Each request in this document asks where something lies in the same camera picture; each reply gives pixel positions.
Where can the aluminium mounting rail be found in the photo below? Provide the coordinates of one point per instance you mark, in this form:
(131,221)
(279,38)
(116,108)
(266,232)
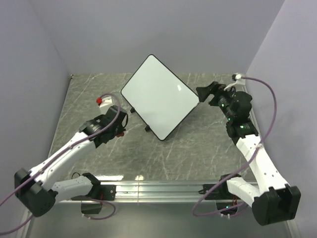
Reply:
(169,191)

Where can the white whiteboard with black frame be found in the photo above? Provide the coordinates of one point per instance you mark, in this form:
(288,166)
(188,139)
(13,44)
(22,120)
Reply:
(160,98)

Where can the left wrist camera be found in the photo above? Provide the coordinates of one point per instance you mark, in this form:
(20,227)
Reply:
(104,103)

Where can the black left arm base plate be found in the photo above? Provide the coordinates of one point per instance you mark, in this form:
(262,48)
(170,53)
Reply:
(104,192)

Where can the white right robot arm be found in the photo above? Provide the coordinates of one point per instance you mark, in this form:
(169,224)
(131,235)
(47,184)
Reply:
(274,199)

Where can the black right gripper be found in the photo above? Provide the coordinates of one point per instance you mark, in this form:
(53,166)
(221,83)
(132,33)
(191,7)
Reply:
(203,91)

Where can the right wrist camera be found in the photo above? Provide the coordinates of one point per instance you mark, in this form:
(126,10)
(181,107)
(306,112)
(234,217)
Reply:
(238,82)

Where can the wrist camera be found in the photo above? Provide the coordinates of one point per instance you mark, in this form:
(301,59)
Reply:
(104,103)
(238,82)

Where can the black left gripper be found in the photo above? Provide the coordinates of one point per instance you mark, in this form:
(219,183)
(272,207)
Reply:
(121,129)

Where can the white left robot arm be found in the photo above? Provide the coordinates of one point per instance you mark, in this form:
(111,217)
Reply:
(40,188)

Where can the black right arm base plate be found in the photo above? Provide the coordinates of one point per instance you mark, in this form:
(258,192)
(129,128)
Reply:
(220,193)

